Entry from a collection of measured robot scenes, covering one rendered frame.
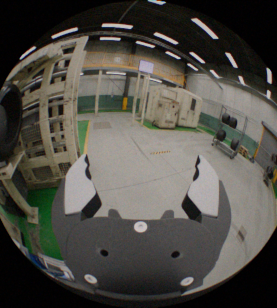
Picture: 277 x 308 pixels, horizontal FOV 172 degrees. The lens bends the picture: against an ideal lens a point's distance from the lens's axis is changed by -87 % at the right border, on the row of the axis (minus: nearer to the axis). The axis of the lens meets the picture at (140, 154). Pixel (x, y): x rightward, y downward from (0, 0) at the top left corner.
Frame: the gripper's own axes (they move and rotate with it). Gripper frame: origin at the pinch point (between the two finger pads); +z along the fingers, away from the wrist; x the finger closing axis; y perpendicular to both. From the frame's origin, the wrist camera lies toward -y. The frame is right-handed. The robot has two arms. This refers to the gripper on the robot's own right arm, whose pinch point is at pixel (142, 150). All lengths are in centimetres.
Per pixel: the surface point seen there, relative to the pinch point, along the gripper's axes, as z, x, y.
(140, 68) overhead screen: 385, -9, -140
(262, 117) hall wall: 361, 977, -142
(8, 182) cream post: -14, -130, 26
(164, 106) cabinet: 410, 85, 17
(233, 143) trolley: 244, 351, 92
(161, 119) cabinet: 410, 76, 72
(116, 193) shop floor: 71, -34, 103
